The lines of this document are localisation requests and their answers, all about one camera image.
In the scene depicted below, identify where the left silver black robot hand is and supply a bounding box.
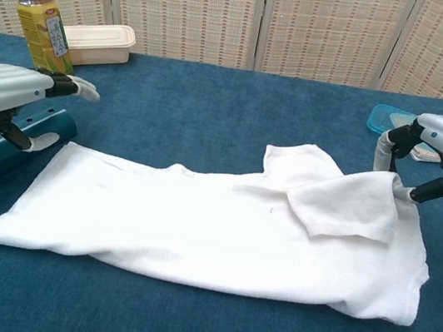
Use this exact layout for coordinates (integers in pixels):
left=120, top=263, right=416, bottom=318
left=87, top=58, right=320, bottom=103
left=0, top=62, right=105, bottom=163

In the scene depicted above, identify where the white t-shirt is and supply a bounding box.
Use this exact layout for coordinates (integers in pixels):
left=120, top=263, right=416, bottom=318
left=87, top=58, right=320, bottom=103
left=0, top=95, right=443, bottom=330

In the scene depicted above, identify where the yellow capped green tea bottle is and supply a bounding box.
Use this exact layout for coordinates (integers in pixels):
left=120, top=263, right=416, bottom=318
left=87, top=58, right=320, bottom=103
left=1, top=0, right=87, bottom=78

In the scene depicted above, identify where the blue transparent container lid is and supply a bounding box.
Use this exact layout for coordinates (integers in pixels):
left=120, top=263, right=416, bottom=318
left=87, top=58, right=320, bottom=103
left=364, top=101, right=423, bottom=142

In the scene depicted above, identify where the beige lidded food container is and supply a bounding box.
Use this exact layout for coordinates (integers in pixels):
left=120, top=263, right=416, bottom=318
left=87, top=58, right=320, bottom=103
left=58, top=15, right=139, bottom=75

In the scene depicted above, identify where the woven folding screen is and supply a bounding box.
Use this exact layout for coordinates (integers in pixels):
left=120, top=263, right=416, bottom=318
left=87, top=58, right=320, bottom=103
left=0, top=0, right=443, bottom=107

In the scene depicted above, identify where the blue carpeted table surface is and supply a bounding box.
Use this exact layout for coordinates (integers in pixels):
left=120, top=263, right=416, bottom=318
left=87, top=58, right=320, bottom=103
left=0, top=28, right=443, bottom=332

